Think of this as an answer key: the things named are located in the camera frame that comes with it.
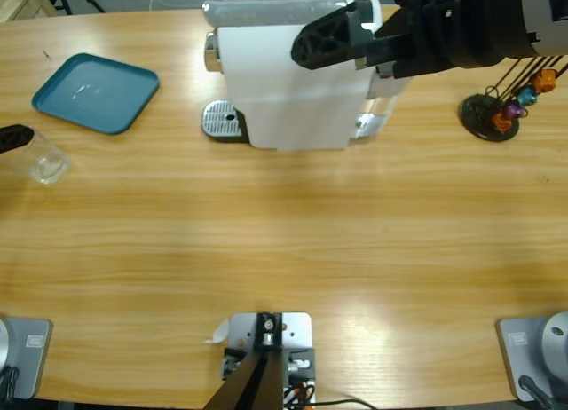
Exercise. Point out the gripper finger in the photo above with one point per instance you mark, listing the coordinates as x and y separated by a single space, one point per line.
15 137

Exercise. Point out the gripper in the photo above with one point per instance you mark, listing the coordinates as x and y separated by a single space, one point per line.
421 33

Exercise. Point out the clear drinking glass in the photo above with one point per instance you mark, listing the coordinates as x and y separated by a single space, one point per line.
51 163

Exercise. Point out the white capsule coffee machine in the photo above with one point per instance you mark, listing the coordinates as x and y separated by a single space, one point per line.
275 95

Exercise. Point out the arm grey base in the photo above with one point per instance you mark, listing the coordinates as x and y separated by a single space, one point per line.
31 361
532 348

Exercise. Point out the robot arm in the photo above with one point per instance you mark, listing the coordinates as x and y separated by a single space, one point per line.
497 24

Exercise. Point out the orange coffee capsule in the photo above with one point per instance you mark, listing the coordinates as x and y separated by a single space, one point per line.
544 81
501 122

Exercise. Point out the purple coffee capsule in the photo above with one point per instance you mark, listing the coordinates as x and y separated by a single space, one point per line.
514 110

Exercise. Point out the small teal coffee capsule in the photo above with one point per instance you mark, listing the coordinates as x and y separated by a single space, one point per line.
527 97

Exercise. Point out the clear water tank grey lid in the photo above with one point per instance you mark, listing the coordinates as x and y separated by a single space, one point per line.
386 90

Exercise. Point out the teal plastic tray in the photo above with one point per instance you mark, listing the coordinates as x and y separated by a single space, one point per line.
95 92

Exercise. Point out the black chair legs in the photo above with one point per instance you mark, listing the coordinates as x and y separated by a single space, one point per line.
89 2

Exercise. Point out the black capsule holder stand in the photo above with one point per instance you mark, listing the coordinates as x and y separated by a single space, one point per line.
479 112

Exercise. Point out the white paper tag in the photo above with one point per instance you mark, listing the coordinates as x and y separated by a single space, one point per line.
219 332

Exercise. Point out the white camera mount dark post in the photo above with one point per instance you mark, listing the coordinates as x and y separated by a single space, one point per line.
295 334

